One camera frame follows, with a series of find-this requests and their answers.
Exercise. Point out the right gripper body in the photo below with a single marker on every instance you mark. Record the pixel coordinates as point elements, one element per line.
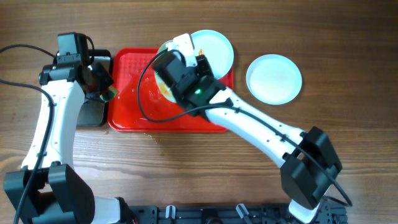
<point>203,64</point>

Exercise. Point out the light blue plate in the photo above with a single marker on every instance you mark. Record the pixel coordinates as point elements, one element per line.
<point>274,79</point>
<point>164,89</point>
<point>216,48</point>

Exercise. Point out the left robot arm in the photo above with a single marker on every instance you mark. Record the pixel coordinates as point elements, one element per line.
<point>47,189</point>

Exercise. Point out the green yellow sponge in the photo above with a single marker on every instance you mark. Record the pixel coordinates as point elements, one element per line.
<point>108,94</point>

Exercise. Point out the light blue plate bottom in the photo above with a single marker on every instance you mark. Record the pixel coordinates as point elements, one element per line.
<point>164,89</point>

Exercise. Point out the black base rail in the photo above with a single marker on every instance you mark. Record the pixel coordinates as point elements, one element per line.
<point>277,213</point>

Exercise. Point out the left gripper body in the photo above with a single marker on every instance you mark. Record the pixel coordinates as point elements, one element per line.
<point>102,80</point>

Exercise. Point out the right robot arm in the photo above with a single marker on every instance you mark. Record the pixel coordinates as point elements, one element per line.
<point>307,161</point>

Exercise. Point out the light blue plate top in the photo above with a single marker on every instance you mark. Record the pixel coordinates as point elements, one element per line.
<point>216,48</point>

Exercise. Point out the black rectangular tray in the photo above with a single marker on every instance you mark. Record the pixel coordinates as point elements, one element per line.
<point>93,111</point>

